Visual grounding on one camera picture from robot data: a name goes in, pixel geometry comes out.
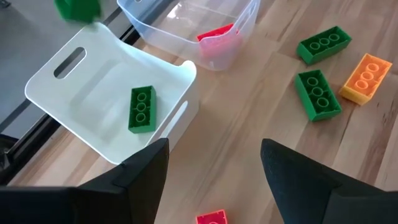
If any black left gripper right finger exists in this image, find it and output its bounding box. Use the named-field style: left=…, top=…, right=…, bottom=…
left=261, top=138, right=398, bottom=224

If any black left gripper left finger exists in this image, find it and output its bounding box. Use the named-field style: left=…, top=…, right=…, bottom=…
left=0, top=138, right=170, bottom=224

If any red toy brick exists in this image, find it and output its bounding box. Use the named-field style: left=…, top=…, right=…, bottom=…
left=195, top=23, right=243, bottom=68
left=195, top=208, right=229, bottom=224

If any green toy brick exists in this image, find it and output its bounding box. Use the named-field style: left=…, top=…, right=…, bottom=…
left=294, top=68, right=343, bottom=123
left=295, top=26, right=353, bottom=66
left=53, top=0, right=103, bottom=24
left=127, top=85, right=157, bottom=134

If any yellow toy brick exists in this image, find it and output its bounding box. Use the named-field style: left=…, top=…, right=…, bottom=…
left=338, top=52, right=393, bottom=106

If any white plastic bin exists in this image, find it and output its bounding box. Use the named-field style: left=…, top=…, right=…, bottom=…
left=24, top=21, right=200, bottom=166

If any clear plastic bin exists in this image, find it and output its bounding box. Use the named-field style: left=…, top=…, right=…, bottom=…
left=116, top=0, right=261, bottom=72

